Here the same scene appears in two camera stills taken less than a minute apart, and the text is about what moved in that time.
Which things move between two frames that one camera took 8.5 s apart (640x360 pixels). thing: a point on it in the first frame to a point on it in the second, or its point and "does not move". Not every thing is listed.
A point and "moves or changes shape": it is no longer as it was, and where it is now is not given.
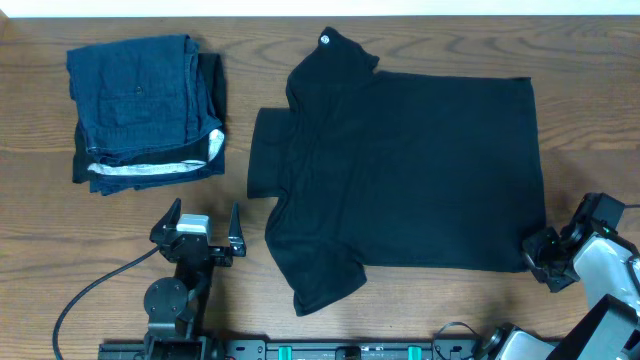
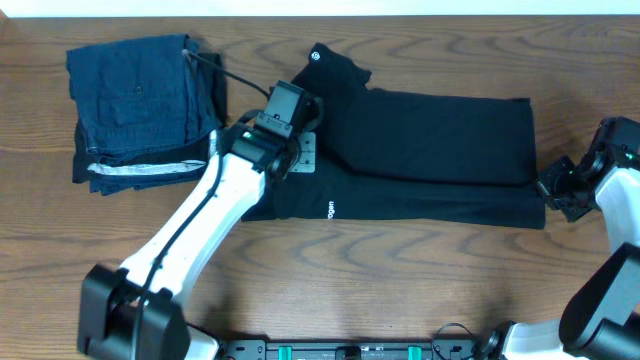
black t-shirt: [403, 169] moves or changes shape
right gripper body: [549, 263] to [562, 190]
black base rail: [454, 348] does not move
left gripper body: [221, 260] to [302, 151]
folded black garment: [121, 172] does not move
